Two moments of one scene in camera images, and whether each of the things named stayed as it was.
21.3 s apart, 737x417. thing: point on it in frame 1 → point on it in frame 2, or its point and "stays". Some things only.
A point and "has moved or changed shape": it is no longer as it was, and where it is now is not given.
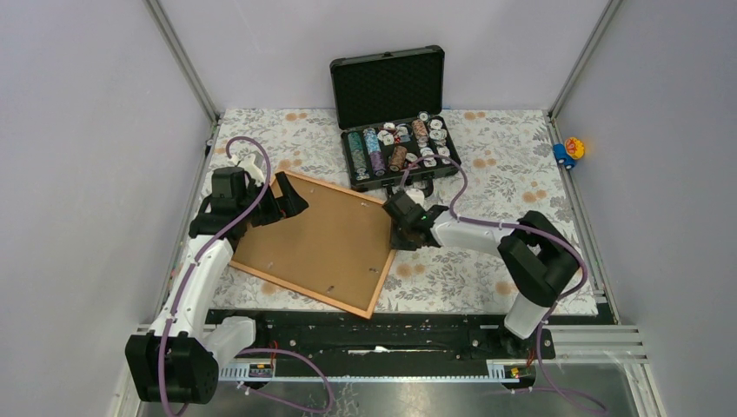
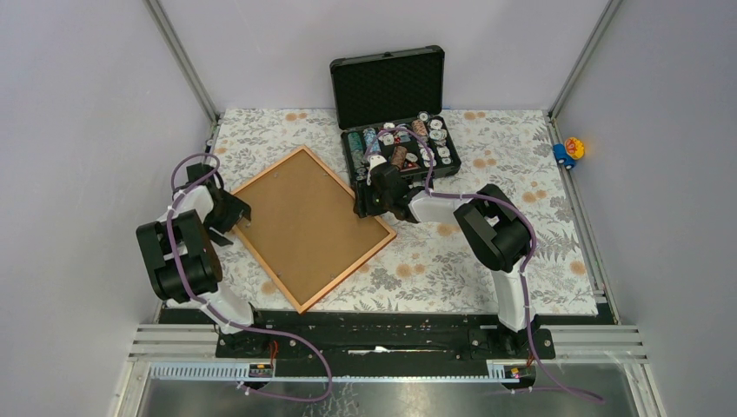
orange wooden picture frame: x=336 y=248 has moved or changed shape
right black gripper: x=399 y=244 → x=362 y=192
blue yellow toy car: x=566 y=154 stays
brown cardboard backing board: x=337 y=244 has moved or changed shape
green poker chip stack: x=358 y=153 stays
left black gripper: x=288 y=204 → x=234 y=207
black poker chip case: x=389 y=113 stays
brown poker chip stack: x=398 y=158 stays
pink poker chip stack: x=420 y=129 stays
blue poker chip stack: x=372 y=140 stays
